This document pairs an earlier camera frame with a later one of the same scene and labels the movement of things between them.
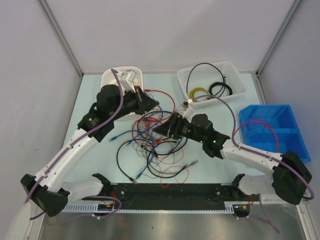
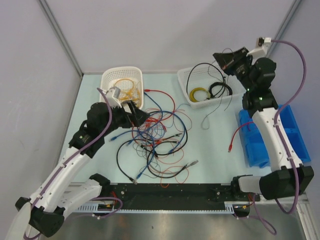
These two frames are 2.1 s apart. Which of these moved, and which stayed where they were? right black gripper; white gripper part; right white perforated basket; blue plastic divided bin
Moved: white gripper part; right black gripper
Stayed: blue plastic divided bin; right white perforated basket
